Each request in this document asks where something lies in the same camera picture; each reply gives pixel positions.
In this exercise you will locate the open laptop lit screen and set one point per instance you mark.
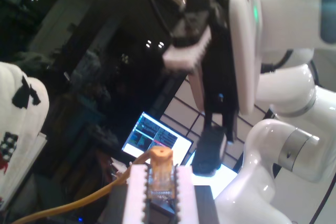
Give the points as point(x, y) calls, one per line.
point(141, 140)

